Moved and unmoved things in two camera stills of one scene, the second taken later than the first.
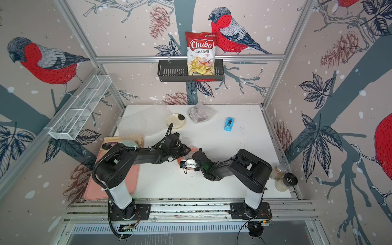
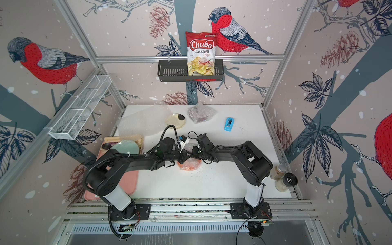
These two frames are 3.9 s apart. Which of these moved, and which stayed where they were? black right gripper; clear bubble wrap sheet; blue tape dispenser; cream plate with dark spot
Moved: black right gripper
Stayed: clear bubble wrap sheet; cream plate with dark spot; blue tape dispenser
